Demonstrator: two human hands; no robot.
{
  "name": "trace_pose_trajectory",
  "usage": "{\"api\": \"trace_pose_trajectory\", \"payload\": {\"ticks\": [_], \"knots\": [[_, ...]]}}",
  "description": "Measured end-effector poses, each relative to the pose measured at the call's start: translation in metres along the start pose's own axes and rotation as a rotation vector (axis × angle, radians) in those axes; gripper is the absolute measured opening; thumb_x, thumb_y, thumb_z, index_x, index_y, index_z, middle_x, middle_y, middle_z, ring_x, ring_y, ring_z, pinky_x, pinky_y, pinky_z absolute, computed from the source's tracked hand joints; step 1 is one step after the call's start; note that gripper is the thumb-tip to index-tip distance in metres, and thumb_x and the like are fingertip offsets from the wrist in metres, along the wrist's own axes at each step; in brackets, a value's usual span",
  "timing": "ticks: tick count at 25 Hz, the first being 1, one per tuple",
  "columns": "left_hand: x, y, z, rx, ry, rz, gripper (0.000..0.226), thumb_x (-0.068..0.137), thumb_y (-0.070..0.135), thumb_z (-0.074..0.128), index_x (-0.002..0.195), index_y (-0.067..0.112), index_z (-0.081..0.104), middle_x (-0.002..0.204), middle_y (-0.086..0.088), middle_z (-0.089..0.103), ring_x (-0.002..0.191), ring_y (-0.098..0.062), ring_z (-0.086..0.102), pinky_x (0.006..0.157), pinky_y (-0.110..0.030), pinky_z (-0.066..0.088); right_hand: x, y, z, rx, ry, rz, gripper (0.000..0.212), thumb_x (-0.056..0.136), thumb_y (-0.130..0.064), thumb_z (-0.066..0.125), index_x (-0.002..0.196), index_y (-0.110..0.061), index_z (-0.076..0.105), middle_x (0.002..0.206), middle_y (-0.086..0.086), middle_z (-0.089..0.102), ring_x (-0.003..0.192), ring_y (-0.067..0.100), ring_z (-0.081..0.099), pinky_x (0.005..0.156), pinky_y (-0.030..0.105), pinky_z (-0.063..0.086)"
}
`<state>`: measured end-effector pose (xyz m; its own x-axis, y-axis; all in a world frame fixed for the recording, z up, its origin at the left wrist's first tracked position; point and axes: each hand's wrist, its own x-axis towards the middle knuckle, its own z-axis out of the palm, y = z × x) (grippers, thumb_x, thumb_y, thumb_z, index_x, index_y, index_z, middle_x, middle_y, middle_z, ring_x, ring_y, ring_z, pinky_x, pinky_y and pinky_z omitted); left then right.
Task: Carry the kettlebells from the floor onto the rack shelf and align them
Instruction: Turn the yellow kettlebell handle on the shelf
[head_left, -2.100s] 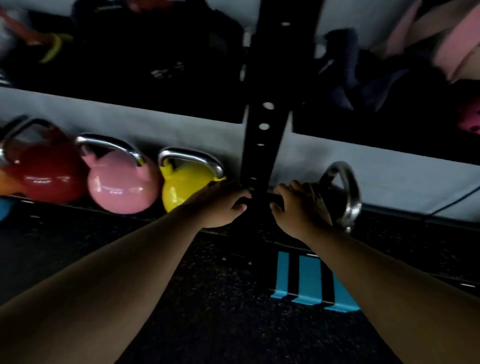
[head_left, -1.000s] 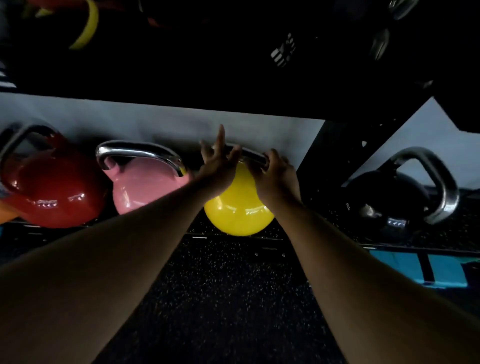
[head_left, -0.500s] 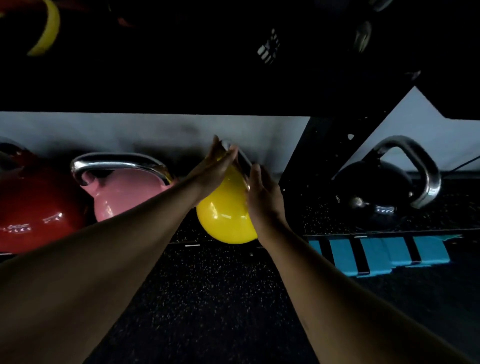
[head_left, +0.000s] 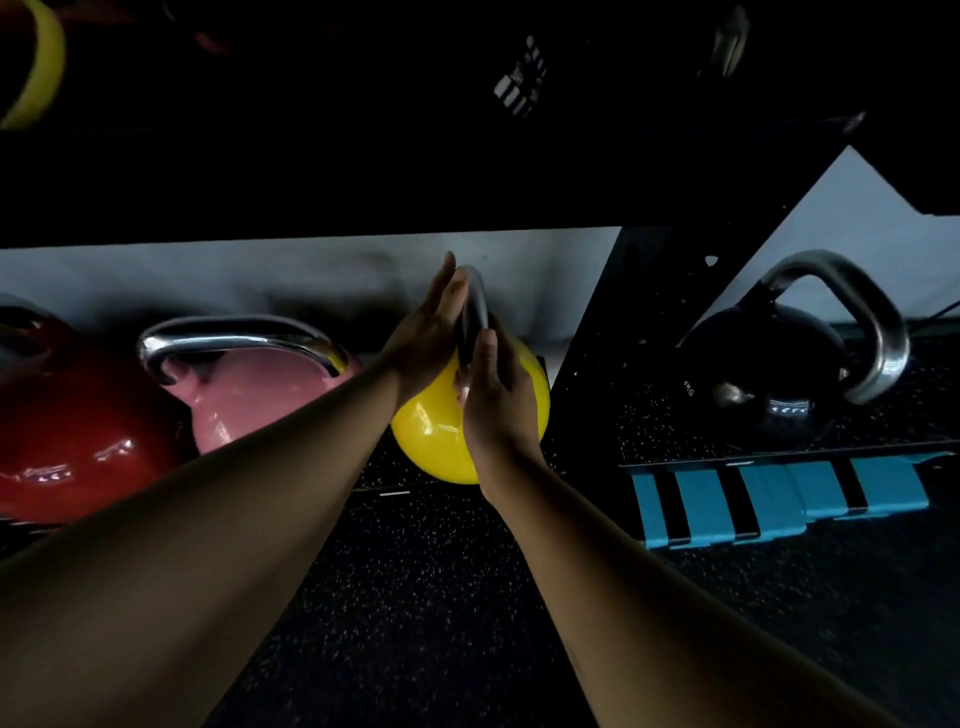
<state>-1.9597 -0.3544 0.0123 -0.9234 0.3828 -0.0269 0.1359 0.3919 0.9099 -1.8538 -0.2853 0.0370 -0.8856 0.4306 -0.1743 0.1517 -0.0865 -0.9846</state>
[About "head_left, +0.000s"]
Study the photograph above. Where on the blue black striped block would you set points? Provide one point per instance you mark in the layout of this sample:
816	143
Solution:
705	502

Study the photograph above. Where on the black metal rack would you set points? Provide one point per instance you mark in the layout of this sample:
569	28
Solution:
645	300

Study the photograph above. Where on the person's left forearm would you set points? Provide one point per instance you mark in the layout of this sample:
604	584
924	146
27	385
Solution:
172	570

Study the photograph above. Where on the black speckled rubber floor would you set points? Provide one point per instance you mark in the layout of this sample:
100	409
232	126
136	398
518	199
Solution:
420	615

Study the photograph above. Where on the pink kettlebell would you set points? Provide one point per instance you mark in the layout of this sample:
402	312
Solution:
247	390

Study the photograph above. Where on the black kettlebell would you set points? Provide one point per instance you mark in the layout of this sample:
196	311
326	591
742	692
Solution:
765	375

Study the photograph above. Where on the yellow resistance band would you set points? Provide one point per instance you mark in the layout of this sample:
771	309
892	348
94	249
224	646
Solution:
49	60

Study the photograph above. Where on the person's right hand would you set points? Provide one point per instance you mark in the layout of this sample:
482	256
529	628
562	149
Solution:
499	412

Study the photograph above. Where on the yellow kettlebell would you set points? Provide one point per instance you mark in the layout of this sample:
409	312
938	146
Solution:
427	435

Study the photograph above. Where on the red kettlebell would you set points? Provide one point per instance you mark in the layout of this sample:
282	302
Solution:
75	435

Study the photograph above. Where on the person's right forearm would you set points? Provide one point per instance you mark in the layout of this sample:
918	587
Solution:
660	622

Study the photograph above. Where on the person's left hand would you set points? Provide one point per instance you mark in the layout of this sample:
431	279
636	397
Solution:
427	337

